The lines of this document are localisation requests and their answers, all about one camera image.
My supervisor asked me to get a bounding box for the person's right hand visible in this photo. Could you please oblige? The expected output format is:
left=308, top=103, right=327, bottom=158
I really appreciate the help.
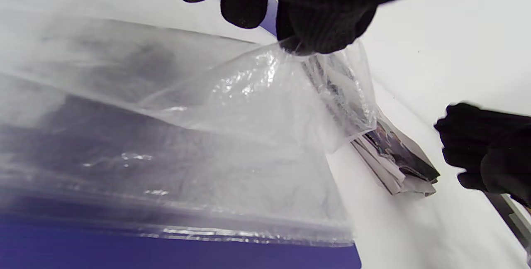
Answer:
left=434, top=103, right=531, bottom=208

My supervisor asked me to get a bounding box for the person's left hand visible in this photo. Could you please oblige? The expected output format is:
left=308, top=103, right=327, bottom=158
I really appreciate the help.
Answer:
left=107, top=0, right=453, bottom=56

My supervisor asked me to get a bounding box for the newspaper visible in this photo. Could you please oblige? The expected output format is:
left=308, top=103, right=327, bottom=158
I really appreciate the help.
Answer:
left=301, top=53, right=441, bottom=197

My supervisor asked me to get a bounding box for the blue folder with clear sleeves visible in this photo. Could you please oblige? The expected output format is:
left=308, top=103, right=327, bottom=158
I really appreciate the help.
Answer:
left=0, top=0, right=379, bottom=269

